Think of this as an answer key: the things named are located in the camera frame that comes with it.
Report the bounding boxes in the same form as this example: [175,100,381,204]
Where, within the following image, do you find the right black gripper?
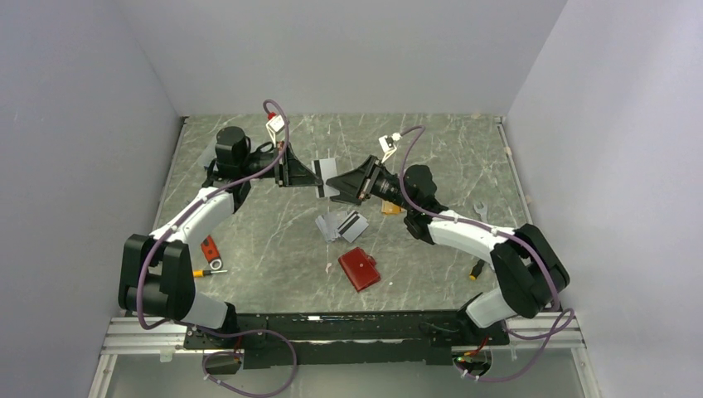
[327,156,416,212]

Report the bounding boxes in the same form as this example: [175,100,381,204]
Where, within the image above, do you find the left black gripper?
[240,142,323,188]

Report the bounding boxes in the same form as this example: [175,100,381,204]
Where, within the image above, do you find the single white stripe card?
[312,158,340,199]

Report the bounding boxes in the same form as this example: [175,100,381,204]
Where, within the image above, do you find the white magnetic stripe card stack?
[315,211,369,243]

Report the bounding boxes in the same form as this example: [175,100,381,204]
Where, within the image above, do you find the red leather wallet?
[337,247,381,293]

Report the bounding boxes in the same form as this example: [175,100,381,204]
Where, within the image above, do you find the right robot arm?
[326,156,570,344]

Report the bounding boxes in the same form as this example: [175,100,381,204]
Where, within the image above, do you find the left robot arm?
[118,126,322,348]

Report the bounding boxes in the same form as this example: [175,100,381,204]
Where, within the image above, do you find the orange card stack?
[381,201,405,216]

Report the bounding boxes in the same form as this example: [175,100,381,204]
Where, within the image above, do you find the clear plastic organizer box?
[196,137,217,172]

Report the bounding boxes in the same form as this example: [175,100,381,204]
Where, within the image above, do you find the red utility knife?
[201,235,223,271]

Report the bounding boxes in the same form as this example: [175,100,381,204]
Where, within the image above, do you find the silver wrench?
[473,202,488,224]

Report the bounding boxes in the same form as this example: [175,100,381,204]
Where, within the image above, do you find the yellow black screwdriver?
[469,260,486,280]

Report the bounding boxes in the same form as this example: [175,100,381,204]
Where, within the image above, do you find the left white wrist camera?
[265,112,286,135]

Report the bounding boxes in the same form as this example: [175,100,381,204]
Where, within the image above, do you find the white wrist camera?
[265,112,286,135]
[378,133,402,154]

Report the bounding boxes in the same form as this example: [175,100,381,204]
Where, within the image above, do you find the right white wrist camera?
[378,133,402,154]

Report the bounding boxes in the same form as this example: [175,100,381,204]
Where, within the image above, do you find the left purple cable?
[135,99,299,398]

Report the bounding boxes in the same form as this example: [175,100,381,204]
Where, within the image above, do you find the purple cable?
[392,124,575,384]
[135,99,299,398]

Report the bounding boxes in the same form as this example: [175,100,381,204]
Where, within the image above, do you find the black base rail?
[184,310,510,369]

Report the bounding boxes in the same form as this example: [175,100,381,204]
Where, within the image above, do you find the aluminium frame rail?
[87,313,603,397]

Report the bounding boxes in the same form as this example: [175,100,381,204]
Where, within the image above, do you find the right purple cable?
[392,124,575,384]

